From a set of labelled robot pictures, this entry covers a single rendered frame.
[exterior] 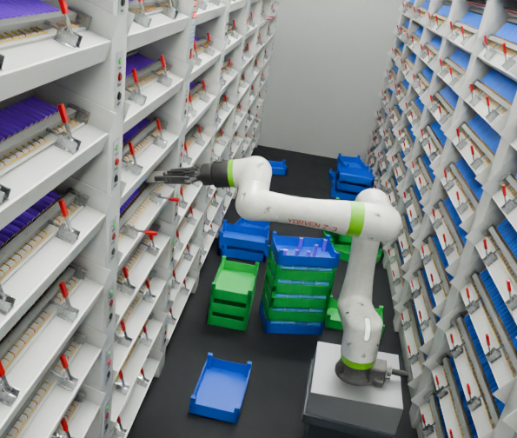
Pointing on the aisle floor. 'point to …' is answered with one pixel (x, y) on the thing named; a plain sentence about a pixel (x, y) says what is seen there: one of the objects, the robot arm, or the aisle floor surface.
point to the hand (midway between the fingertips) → (156, 176)
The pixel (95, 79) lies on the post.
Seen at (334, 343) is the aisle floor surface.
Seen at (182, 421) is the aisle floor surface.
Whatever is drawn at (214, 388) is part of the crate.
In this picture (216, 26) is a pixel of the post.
